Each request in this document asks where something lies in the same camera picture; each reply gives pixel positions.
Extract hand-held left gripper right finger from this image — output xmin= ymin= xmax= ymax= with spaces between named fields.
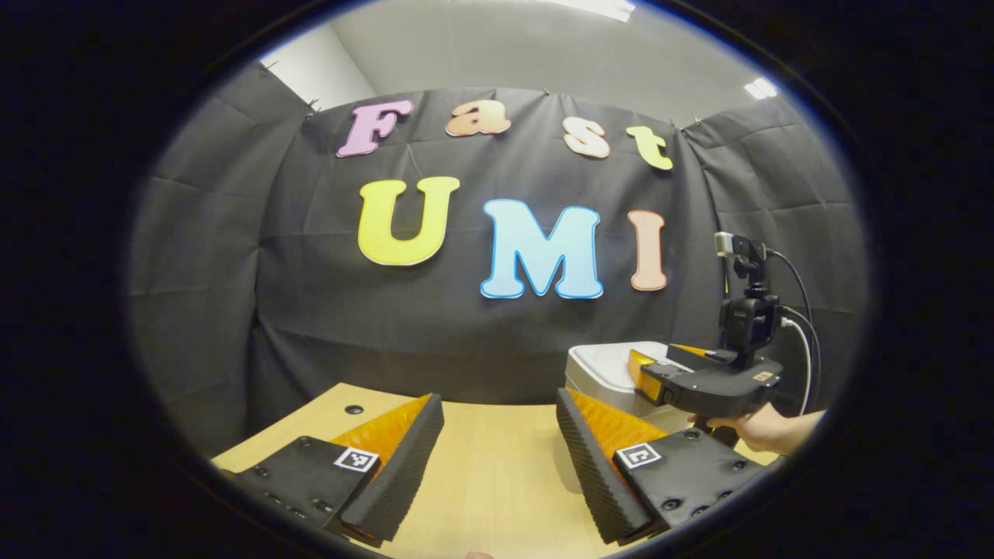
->
xmin=555 ymin=387 xmax=770 ymax=544

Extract black backdrop cloth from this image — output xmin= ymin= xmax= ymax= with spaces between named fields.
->
xmin=128 ymin=62 xmax=871 ymax=459

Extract long ceiling light panel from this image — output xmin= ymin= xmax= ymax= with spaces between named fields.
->
xmin=544 ymin=0 xmax=638 ymax=20

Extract white cable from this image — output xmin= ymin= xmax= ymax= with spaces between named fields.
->
xmin=780 ymin=314 xmax=822 ymax=416

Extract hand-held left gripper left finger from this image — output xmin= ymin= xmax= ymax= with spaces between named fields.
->
xmin=225 ymin=392 xmax=446 ymax=544

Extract white desktop garbage bin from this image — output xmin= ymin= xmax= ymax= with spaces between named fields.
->
xmin=565 ymin=340 xmax=700 ymax=436

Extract wooden desktop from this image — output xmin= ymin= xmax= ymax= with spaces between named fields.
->
xmin=211 ymin=382 xmax=781 ymax=559

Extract black camera cable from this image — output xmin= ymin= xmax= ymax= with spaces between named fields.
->
xmin=765 ymin=248 xmax=815 ymax=331

